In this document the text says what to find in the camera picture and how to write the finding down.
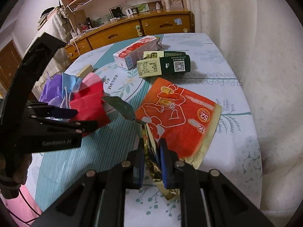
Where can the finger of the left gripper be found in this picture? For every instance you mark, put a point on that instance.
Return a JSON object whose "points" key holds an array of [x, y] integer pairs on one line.
{"points": [[82, 127], [52, 111]]}

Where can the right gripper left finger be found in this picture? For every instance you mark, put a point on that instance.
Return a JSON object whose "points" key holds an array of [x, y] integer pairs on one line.
{"points": [[135, 172]]}

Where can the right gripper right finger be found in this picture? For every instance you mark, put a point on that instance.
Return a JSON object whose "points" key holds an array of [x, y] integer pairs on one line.
{"points": [[171, 166]]}

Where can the black gold wrapper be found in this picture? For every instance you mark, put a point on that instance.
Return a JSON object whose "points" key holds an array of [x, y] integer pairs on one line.
{"points": [[152, 157]]}

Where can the purple plastic bag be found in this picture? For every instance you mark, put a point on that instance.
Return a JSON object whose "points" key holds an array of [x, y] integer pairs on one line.
{"points": [[52, 91]]}

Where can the red paper sheet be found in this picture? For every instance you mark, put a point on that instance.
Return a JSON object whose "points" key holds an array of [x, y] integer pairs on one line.
{"points": [[89, 104]]}

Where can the orange red snack bag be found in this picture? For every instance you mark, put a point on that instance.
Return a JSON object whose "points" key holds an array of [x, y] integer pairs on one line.
{"points": [[187, 120]]}

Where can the blue face mask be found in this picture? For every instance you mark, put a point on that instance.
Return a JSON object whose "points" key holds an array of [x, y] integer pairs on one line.
{"points": [[70, 84]]}

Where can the red white carton box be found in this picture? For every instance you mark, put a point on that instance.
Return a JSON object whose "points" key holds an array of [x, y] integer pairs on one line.
{"points": [[128, 56]]}

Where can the green cream small box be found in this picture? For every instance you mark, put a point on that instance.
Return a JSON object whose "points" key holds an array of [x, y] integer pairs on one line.
{"points": [[157, 63]]}

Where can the left hand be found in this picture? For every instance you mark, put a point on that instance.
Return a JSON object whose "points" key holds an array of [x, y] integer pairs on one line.
{"points": [[14, 170]]}

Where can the pink paper piece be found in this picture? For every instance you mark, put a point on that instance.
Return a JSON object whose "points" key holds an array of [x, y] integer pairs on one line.
{"points": [[89, 80]]}

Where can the patterned tablecloth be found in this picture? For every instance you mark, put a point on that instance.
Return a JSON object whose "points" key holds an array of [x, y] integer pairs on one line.
{"points": [[234, 150]]}

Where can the pink bed blanket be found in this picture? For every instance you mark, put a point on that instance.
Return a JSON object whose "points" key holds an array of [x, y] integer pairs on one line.
{"points": [[23, 209]]}

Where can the wooden desk with drawers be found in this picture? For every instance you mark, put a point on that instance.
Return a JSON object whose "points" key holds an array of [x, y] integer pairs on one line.
{"points": [[138, 25]]}

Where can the white floral curtain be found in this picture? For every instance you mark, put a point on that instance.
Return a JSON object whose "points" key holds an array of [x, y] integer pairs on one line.
{"points": [[262, 42]]}

